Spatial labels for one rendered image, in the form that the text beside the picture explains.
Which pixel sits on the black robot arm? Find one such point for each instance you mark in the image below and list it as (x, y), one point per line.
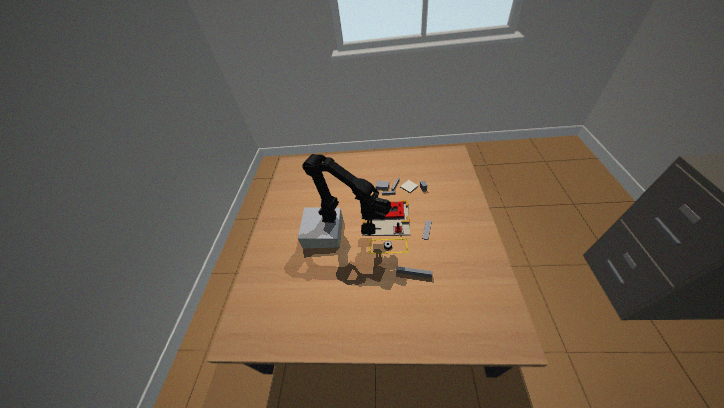
(362, 188)

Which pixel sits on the beige flat square plate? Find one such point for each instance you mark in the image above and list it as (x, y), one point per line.
(409, 186)

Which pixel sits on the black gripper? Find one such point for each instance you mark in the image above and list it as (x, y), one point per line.
(369, 228)

